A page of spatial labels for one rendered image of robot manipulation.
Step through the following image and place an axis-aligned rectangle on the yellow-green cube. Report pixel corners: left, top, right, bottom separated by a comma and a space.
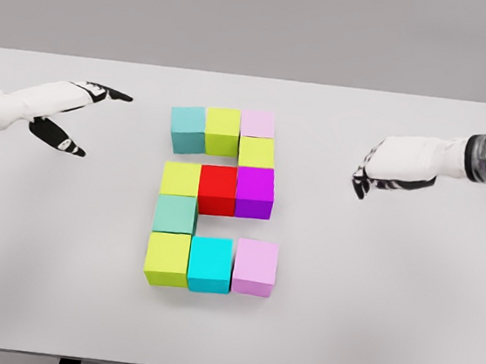
202, 105, 244, 160
158, 159, 203, 200
140, 229, 195, 291
236, 134, 278, 172

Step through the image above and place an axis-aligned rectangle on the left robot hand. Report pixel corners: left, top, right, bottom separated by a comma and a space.
12, 73, 135, 164

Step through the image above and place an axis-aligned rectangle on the cyan cube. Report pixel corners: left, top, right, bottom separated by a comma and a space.
184, 234, 236, 296

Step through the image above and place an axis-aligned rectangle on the mint green cube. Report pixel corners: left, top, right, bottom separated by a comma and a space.
150, 191, 201, 237

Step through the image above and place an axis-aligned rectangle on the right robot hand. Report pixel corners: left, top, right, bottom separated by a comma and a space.
348, 129, 442, 209

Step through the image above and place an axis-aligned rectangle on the pale pink cube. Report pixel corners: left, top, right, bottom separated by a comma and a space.
238, 107, 278, 141
229, 237, 281, 299

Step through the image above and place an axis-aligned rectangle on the purple cube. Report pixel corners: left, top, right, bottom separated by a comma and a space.
232, 164, 278, 221

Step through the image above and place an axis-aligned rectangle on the teal cube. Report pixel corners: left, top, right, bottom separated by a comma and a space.
167, 103, 211, 158

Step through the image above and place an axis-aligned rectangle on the red cube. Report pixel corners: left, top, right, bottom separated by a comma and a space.
195, 162, 241, 219

